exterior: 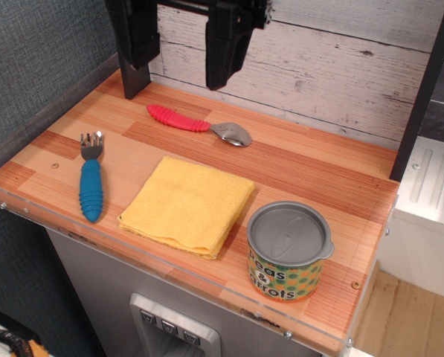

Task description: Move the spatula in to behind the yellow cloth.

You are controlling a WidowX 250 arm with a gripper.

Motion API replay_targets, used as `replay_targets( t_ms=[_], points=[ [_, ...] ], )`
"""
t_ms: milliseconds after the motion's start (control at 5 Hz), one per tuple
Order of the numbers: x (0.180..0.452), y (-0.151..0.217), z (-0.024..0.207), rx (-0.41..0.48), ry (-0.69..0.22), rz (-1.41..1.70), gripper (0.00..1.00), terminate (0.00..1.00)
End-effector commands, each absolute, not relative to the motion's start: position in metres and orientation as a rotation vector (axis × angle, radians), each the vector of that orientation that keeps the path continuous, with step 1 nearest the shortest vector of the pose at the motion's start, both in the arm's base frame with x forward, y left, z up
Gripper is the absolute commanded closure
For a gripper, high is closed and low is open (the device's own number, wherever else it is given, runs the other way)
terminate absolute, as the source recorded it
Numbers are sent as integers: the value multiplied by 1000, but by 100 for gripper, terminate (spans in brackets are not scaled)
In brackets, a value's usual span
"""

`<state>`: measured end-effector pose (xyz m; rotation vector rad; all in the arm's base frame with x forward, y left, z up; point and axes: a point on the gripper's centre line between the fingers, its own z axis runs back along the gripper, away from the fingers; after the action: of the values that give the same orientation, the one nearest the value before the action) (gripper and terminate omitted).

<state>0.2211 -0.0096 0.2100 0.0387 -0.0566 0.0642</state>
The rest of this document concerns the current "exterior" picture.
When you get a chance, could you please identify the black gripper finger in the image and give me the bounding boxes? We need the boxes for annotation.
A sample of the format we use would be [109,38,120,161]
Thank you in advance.
[205,1,254,91]
[105,0,160,69]

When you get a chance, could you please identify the dark right post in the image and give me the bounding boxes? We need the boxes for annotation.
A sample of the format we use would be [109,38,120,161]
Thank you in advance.
[389,15,444,182]

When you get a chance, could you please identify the white toy sink unit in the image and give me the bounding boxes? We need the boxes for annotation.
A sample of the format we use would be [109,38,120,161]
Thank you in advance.
[376,137,444,296]

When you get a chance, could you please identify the yellow folded cloth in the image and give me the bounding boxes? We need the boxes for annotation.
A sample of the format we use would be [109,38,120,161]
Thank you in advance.
[118,156,255,260]

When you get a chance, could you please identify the blue handled metal fork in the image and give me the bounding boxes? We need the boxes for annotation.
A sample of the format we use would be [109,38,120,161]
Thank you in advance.
[79,131,103,222]

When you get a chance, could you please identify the dark post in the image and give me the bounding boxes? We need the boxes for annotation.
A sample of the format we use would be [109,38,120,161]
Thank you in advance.
[389,15,444,182]
[116,39,151,100]

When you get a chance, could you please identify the red handled metal spoon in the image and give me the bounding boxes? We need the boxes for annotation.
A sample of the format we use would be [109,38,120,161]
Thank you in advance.
[147,104,252,147]

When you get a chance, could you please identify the black orange object corner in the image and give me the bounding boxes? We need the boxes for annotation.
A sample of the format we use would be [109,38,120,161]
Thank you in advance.
[0,312,51,356]

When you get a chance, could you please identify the silver dispenser panel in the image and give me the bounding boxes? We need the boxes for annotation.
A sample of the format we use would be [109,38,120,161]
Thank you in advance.
[129,293,222,356]

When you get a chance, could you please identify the peas and carrots can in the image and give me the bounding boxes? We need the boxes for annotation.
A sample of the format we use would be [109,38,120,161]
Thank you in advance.
[247,201,335,303]

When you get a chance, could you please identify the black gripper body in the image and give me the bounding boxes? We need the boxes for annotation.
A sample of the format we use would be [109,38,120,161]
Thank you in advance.
[157,0,272,29]

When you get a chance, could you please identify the dark left post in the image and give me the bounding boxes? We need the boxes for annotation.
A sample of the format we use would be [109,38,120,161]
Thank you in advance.
[116,39,151,100]

